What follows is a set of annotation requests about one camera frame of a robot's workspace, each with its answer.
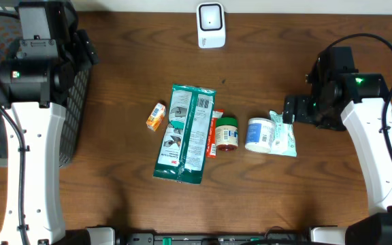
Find green 3M glove package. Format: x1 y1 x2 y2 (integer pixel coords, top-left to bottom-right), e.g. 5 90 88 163
153 84 216 184

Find green lid jar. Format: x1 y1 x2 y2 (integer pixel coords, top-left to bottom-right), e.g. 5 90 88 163
215 117 239 152

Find white barcode scanner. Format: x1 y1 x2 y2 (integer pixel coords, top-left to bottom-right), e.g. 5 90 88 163
196 2 226 49

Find light green wipes pack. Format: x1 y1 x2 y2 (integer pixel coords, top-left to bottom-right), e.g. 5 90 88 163
269 111 297 157

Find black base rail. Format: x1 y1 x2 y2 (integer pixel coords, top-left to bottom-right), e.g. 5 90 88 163
123 230 310 245

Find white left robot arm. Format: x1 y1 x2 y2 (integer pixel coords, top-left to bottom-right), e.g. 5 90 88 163
0 1 99 244

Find white blue label tub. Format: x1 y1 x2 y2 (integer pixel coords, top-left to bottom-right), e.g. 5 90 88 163
245 118 276 154

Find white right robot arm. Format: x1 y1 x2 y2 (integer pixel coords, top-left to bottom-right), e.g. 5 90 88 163
282 47 392 244

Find red stick packet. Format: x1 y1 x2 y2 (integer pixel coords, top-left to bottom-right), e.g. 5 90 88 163
206 109 224 158

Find orange small box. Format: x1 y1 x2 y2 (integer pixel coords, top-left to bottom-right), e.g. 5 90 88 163
146 103 167 131

